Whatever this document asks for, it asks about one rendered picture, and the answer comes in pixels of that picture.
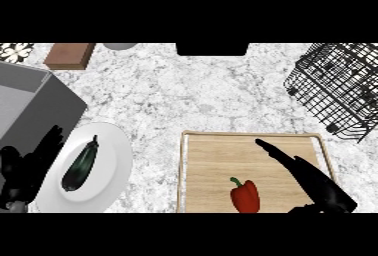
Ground black flat appliance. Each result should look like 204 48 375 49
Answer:
174 43 251 57

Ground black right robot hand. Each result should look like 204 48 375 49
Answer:
254 138 359 214

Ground red bell pepper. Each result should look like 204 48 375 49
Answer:
229 176 261 214

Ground black white patterned tile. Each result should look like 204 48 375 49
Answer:
0 43 37 65

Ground black wire tiered basket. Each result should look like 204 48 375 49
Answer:
282 43 378 144

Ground grey box appliance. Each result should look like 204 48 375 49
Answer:
0 60 89 188

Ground grey round container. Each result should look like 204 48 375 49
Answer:
102 43 139 52

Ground pale wooden tray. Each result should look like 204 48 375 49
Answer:
176 130 338 214

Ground dark green eggplant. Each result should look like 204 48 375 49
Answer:
60 134 100 193

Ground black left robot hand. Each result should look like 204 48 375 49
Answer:
0 124 66 212

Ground brown wooden block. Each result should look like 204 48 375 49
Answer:
43 43 97 71

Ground white plate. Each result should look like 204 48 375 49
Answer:
32 122 134 214

